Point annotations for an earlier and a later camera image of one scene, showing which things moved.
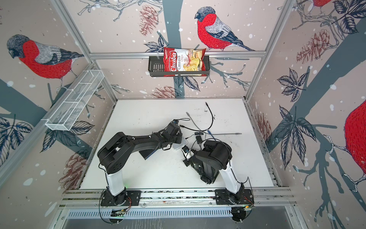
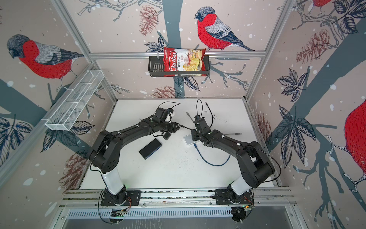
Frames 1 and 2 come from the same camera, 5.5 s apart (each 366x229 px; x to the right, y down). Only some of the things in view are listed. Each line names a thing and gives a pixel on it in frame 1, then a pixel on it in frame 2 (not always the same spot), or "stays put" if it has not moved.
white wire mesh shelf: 66,111 stays put
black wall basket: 156,68 stays put
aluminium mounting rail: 274,198 stays put
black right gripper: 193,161 to 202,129
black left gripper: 179,138 to 174,127
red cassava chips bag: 184,59 stays put
